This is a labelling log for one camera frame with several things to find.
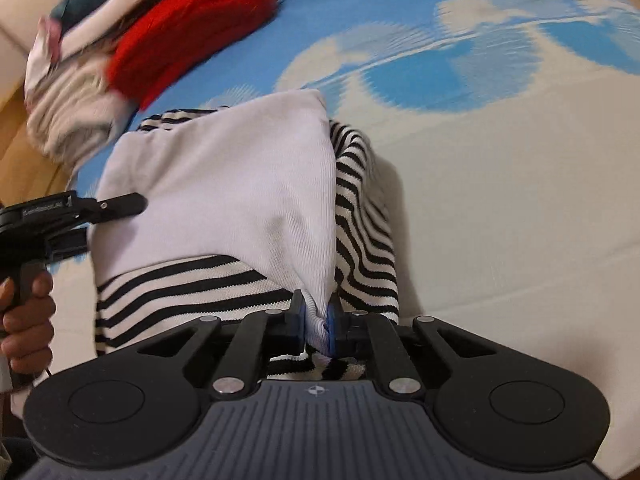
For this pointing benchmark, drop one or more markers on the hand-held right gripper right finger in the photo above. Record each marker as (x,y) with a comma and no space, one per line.
(331,325)

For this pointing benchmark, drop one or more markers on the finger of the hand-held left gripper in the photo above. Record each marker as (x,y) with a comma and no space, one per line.
(122,206)
(67,245)

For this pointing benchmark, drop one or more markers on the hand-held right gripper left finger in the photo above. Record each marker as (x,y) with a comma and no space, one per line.
(300,321)

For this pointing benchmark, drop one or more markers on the black white striped shirt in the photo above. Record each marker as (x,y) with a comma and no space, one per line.
(225,185)

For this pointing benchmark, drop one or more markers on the pile of folded clothes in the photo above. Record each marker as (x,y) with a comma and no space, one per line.
(100,5)

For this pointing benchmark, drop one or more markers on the person's left hand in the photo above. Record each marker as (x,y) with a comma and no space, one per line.
(27,325)

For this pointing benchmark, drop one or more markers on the white knit cloth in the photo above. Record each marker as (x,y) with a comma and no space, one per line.
(75,110)

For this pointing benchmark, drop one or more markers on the red folded cloth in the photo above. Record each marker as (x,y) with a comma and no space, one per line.
(190,25)

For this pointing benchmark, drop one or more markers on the blue white patterned mat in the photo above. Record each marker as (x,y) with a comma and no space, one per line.
(500,185)

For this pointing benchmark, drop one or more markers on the wooden bed frame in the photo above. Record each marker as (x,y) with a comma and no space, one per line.
(25,160)

